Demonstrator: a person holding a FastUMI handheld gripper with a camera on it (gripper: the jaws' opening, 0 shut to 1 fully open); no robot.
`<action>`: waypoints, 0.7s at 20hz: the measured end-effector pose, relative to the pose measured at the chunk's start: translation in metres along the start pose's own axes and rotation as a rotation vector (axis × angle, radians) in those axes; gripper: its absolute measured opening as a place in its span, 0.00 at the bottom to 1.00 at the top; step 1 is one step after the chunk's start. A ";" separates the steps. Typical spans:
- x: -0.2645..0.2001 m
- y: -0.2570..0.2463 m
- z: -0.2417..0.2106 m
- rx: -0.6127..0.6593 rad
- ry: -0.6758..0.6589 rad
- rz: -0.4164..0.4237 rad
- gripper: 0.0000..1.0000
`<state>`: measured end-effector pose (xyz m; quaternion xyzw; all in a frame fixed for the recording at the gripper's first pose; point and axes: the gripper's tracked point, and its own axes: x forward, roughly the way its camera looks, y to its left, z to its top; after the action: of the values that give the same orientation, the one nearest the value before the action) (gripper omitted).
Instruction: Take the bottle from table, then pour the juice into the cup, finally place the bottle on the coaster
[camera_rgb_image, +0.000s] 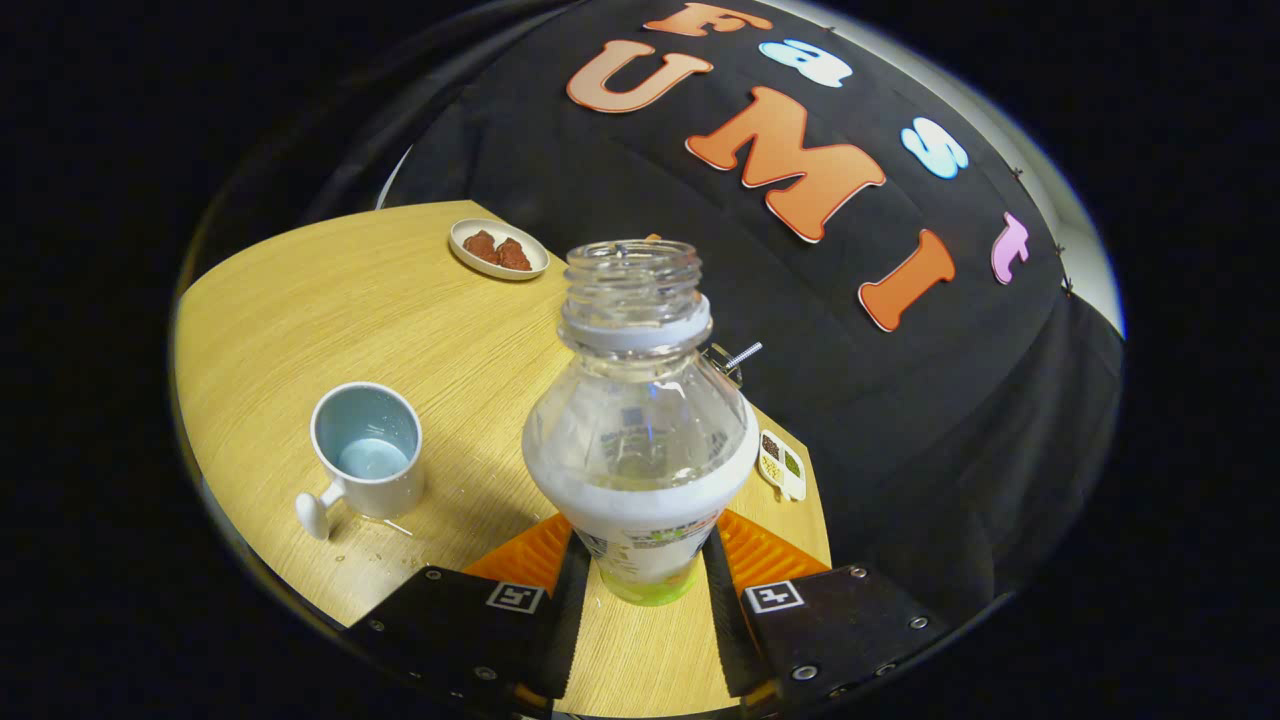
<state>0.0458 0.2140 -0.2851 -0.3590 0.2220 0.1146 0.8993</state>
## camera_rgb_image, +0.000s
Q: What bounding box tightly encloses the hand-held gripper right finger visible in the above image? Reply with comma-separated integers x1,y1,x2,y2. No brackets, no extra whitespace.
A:
700,508,951,706

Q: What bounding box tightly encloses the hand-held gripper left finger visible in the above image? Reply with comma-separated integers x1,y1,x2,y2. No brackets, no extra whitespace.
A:
345,512,593,716

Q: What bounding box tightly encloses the clear plastic juice bottle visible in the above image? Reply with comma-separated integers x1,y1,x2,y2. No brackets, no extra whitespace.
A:
521,238,761,608

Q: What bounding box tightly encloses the white cup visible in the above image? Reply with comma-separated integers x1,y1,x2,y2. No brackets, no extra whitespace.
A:
294,381,425,542

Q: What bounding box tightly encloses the white divided bean dish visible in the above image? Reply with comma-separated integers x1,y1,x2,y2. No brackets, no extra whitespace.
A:
757,429,808,504

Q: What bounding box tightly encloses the small white plate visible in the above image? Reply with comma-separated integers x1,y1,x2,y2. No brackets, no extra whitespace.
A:
449,218,551,282

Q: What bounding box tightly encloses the wooden table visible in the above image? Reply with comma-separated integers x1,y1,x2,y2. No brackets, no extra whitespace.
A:
172,200,833,719

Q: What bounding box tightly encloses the metal wire utensil holder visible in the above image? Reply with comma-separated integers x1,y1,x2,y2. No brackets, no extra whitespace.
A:
703,342,746,389

